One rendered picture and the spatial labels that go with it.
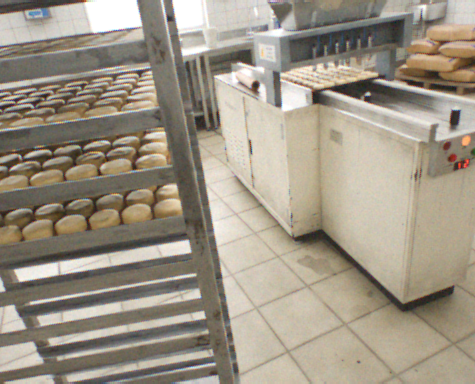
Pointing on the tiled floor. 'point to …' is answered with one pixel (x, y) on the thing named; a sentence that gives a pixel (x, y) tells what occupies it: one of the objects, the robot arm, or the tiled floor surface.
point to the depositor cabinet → (275, 152)
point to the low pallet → (446, 83)
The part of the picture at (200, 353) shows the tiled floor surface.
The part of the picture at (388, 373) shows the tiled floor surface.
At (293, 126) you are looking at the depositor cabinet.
